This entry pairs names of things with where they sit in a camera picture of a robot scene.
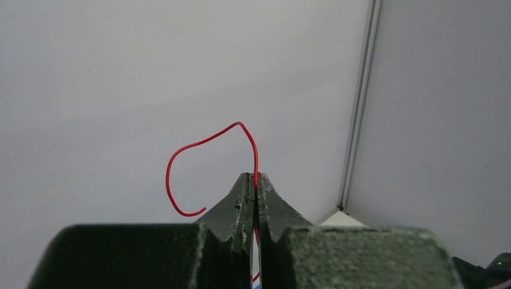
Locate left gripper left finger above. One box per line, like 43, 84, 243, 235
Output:
195, 173, 255, 288

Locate red blue wire bundle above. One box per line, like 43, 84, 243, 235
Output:
165, 121, 261, 285

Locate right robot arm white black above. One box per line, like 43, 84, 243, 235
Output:
452, 253, 510, 289

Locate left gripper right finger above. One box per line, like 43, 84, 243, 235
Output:
255, 173, 312, 288

